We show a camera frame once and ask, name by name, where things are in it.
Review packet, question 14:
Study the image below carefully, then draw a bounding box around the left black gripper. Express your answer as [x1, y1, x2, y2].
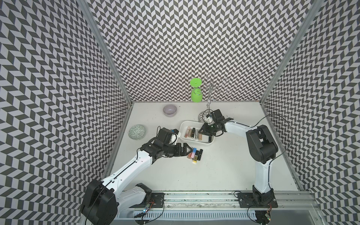
[162, 142, 193, 158]

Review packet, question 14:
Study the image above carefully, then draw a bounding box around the brown tan lipstick tube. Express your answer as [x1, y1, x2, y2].
[188, 128, 193, 138]

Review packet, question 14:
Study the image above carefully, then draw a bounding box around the pink lip gloss tube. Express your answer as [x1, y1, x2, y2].
[184, 126, 190, 138]

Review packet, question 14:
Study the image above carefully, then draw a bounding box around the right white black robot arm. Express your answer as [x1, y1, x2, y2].
[200, 109, 278, 206]

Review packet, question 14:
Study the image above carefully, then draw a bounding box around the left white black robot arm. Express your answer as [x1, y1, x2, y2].
[80, 128, 193, 225]

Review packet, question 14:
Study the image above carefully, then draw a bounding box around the blue pink gradient lipstick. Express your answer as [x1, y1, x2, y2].
[191, 148, 197, 159]

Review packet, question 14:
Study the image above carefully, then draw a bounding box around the black gold square lipstick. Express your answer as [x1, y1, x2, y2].
[192, 150, 199, 164]

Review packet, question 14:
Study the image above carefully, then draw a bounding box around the black round lipstick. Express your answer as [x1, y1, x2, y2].
[197, 149, 203, 161]

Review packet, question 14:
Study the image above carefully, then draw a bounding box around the green plastic cup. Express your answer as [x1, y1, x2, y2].
[190, 78, 203, 103]

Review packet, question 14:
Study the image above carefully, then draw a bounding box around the grey purple bowl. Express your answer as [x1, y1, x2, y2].
[163, 104, 178, 117]

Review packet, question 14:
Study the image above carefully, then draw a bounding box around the chrome metal stand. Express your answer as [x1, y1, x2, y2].
[198, 74, 229, 123]

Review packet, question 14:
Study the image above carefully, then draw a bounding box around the green patterned small bowl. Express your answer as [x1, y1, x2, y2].
[128, 125, 146, 140]

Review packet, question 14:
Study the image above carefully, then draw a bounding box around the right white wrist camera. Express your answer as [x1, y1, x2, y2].
[203, 114, 213, 124]

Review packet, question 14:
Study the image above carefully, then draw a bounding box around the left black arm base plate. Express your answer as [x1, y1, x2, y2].
[134, 192, 165, 209]

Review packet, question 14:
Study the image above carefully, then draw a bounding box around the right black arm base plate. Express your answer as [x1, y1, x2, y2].
[235, 193, 278, 209]

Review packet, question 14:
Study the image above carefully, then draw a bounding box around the aluminium front rail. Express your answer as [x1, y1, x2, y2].
[84, 191, 321, 212]

